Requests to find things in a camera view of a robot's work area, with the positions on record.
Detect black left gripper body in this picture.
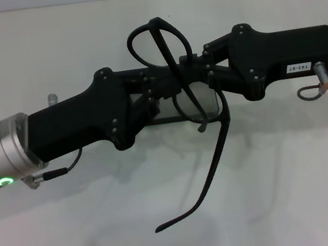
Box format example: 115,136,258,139
18,63,141,166

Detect black thin-frame glasses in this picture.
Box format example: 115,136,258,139
121,8,247,234

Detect black glasses case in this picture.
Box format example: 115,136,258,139
146,78,223,127

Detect white numbered sticker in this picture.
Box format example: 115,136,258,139
285,60,313,75

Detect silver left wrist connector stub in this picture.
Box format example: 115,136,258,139
47,92,60,106

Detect silver right wrist connector stub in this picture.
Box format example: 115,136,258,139
313,60,328,89

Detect silver wrist connector stub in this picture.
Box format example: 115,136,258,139
47,92,60,106
313,60,328,89

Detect thin black left wrist cable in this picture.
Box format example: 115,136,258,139
17,146,88,192

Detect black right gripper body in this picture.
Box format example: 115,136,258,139
219,9,328,105

